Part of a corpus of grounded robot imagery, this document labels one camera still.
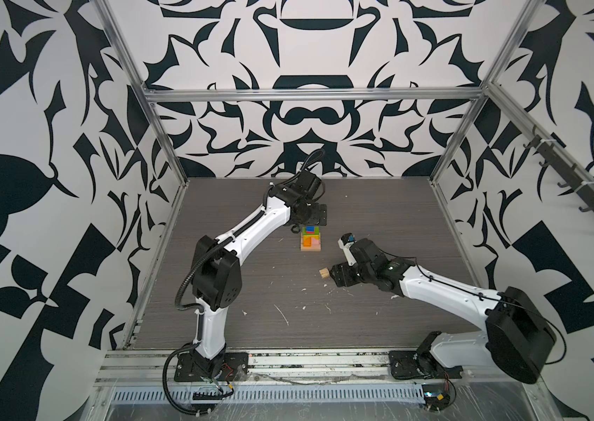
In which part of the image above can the green wood block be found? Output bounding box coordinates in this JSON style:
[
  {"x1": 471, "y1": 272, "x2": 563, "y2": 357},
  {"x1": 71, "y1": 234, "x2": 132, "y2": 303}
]
[{"x1": 302, "y1": 226, "x2": 321, "y2": 238}]

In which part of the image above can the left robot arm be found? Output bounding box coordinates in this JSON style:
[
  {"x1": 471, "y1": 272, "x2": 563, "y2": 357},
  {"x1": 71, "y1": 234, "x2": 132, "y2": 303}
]
[{"x1": 174, "y1": 170, "x2": 327, "y2": 378}]

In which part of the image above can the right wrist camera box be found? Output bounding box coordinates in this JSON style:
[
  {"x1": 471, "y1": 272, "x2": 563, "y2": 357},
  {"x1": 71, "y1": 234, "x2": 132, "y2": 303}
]
[{"x1": 337, "y1": 233, "x2": 357, "y2": 266}]

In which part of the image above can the black hook rail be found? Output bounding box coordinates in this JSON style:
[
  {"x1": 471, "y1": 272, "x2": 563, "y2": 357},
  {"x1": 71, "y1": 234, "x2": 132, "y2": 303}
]
[{"x1": 524, "y1": 125, "x2": 594, "y2": 214}]

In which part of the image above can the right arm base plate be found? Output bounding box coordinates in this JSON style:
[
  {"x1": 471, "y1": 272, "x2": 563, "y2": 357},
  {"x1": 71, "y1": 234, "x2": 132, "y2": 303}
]
[{"x1": 388, "y1": 351, "x2": 463, "y2": 380}]

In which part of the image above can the small green circuit board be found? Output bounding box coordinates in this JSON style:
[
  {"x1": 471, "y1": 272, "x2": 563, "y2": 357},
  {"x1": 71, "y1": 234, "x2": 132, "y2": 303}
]
[{"x1": 422, "y1": 383, "x2": 455, "y2": 413}]

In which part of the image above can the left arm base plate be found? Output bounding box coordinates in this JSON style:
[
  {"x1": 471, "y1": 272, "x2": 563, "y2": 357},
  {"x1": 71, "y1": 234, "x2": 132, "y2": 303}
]
[{"x1": 174, "y1": 351, "x2": 249, "y2": 382}]

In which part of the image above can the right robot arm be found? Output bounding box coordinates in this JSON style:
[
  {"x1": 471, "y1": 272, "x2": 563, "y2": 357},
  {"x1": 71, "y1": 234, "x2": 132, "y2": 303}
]
[{"x1": 328, "y1": 233, "x2": 557, "y2": 384}]

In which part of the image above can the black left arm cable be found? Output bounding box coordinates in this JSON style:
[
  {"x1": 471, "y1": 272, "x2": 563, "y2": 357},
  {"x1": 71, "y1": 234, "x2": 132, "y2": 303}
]
[{"x1": 162, "y1": 341, "x2": 235, "y2": 417}]

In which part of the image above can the white cable duct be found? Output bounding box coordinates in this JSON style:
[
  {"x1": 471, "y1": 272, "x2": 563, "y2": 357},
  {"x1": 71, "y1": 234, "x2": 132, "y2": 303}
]
[{"x1": 109, "y1": 383, "x2": 427, "y2": 405}]

